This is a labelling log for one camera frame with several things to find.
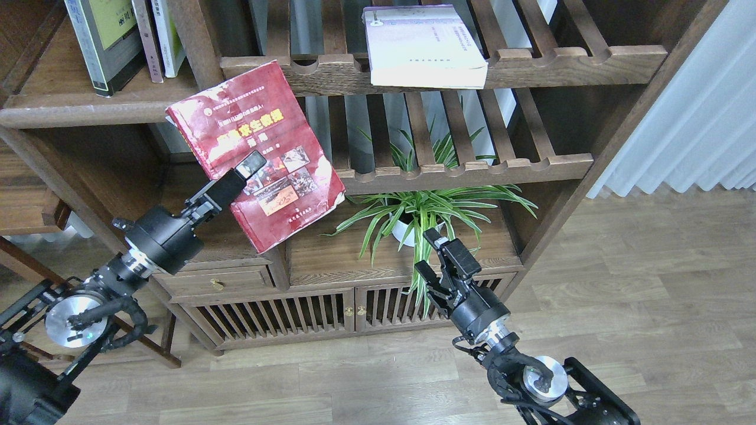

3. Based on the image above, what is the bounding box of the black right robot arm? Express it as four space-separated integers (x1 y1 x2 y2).
414 228 640 424

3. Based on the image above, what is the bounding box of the black yellow-green cover book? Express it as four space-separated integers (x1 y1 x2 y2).
64 1 146 97

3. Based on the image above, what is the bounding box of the white plant pot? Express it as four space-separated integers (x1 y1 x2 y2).
392 214 428 250

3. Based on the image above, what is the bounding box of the brown wooden bookshelf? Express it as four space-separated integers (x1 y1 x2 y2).
2 1 726 355

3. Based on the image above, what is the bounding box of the white pleated curtain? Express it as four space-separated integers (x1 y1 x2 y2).
588 1 755 198

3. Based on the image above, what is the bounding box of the white green upright book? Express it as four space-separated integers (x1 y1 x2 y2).
151 0 187 78

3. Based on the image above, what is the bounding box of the brown spine upright book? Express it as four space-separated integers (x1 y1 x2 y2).
131 1 163 83

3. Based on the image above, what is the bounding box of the white lavender cover book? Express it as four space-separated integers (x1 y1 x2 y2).
363 5 488 89

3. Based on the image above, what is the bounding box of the red cover book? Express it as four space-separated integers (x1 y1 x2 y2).
167 60 346 253

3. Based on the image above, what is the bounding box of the dark wooden side furniture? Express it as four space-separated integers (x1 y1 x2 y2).
0 142 181 370

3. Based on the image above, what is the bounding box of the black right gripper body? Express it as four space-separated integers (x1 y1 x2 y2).
428 277 511 345

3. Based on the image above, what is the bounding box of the green spider plant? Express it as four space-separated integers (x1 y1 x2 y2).
320 115 539 313

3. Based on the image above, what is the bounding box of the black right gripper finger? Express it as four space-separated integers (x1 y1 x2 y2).
423 228 483 280
414 261 452 305

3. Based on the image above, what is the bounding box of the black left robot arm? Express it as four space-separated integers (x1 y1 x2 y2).
2 151 266 424

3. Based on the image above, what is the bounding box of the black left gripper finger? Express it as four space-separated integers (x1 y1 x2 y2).
201 151 266 216

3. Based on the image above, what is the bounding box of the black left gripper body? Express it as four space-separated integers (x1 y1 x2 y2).
112 195 216 274

